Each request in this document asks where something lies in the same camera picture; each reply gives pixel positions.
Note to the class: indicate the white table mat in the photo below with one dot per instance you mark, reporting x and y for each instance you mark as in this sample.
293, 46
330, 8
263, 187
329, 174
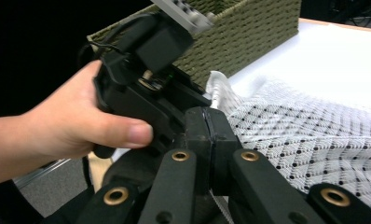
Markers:
314, 56

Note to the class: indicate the white mesh laundry bag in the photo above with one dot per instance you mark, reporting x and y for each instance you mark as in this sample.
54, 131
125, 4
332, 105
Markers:
314, 140

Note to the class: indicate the metal floor rail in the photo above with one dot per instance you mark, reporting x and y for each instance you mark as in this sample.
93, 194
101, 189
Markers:
40, 174

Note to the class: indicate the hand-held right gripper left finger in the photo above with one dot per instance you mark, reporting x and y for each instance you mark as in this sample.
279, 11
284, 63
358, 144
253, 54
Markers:
199, 133

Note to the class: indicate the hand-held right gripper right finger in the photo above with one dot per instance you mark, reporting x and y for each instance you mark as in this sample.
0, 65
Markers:
224, 140

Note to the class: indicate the green woven basket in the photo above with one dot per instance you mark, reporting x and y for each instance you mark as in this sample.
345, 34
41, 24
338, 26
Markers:
242, 37

